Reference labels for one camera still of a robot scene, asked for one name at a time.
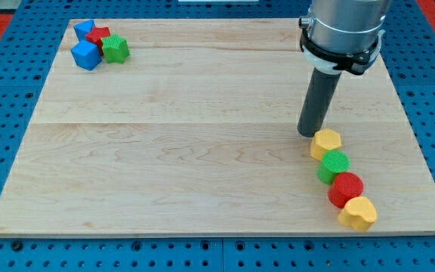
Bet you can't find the red star block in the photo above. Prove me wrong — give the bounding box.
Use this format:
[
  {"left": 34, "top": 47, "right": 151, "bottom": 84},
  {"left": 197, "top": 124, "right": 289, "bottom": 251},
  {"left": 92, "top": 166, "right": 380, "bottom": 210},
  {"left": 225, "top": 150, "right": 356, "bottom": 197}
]
[{"left": 85, "top": 26, "right": 110, "bottom": 55}]

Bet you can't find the green circle block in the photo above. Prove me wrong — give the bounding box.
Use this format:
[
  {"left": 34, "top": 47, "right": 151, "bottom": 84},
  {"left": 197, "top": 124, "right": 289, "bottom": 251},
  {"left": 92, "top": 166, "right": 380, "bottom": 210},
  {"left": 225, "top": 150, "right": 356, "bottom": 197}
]
[{"left": 316, "top": 150, "right": 350, "bottom": 185}]

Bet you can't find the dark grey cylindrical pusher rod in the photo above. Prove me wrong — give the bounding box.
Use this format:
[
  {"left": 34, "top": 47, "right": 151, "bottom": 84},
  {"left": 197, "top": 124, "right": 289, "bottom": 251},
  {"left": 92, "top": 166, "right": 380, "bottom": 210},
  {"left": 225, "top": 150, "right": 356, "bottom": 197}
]
[{"left": 297, "top": 68, "right": 341, "bottom": 138}]

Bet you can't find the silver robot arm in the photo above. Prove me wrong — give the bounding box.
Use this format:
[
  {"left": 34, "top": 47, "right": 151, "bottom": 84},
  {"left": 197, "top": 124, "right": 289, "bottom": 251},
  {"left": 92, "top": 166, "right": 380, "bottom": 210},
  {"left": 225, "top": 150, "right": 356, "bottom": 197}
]
[{"left": 297, "top": 0, "right": 391, "bottom": 138}]

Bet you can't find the wooden board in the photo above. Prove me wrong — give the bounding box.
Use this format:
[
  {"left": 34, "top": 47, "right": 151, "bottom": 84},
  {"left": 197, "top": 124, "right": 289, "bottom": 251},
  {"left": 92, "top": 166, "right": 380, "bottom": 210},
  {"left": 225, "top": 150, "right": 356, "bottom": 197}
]
[{"left": 0, "top": 17, "right": 435, "bottom": 239}]

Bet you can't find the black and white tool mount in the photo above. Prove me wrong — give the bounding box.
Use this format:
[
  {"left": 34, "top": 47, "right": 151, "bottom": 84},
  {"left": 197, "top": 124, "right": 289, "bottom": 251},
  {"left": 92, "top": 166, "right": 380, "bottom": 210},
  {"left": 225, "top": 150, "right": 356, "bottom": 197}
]
[{"left": 299, "top": 29, "right": 385, "bottom": 76}]

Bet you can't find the yellow hexagon block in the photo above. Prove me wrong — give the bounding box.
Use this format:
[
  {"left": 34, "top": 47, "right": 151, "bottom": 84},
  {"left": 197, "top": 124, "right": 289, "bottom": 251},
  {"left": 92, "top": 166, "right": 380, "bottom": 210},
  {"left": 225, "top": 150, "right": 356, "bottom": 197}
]
[{"left": 310, "top": 128, "right": 342, "bottom": 161}]

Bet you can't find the blue triangle block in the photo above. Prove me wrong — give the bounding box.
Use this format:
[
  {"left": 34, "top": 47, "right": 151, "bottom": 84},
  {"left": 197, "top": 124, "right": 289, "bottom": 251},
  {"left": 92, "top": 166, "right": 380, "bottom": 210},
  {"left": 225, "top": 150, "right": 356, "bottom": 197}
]
[{"left": 73, "top": 19, "right": 95, "bottom": 42}]

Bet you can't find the blue cube block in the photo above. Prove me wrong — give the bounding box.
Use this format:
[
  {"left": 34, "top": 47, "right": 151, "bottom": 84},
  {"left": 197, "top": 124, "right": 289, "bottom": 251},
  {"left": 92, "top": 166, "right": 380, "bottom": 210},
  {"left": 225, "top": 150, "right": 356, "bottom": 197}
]
[{"left": 71, "top": 41, "right": 101, "bottom": 71}]

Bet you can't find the green star block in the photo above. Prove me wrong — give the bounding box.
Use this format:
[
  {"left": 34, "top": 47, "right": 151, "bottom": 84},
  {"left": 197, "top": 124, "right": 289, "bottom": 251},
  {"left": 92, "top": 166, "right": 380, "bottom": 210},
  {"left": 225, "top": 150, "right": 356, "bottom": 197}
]
[{"left": 101, "top": 34, "right": 130, "bottom": 63}]

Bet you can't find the yellow heart block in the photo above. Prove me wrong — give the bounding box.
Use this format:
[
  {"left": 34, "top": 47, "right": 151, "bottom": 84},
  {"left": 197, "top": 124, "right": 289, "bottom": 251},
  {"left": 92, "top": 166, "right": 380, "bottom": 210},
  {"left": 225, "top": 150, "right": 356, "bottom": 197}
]
[{"left": 338, "top": 196, "right": 378, "bottom": 232}]

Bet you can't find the red circle block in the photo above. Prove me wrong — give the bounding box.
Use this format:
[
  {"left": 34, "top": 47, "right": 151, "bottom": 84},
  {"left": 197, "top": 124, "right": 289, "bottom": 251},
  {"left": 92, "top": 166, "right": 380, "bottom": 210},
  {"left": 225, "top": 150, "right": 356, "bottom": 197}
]
[{"left": 328, "top": 172, "right": 364, "bottom": 208}]

